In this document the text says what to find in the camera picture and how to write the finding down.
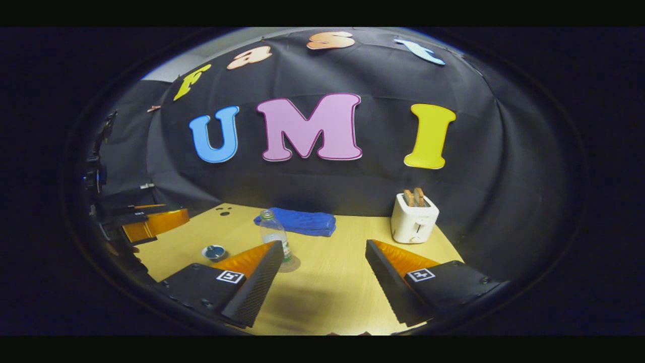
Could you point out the round brown coaster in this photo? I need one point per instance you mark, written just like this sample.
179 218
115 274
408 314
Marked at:
295 264

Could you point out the white toaster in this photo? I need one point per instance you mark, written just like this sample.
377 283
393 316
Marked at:
413 222

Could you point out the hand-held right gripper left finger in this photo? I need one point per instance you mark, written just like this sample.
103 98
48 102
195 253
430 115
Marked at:
257 285

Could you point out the brown toast slice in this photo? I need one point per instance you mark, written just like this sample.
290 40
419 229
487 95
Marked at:
419 196
408 198

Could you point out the black backdrop cloth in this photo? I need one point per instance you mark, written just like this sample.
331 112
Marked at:
352 191

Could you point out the clear plastic water bottle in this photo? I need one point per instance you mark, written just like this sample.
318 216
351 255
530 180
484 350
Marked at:
272 232

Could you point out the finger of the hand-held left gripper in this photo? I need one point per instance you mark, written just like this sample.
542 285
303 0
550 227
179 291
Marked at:
161 223
151 209

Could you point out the black tripod stand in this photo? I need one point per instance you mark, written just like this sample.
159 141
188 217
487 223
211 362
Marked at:
98 161

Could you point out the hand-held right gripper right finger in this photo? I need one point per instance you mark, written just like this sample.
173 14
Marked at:
388 285

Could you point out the blue folded towel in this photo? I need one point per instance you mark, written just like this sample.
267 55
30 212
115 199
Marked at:
302 221

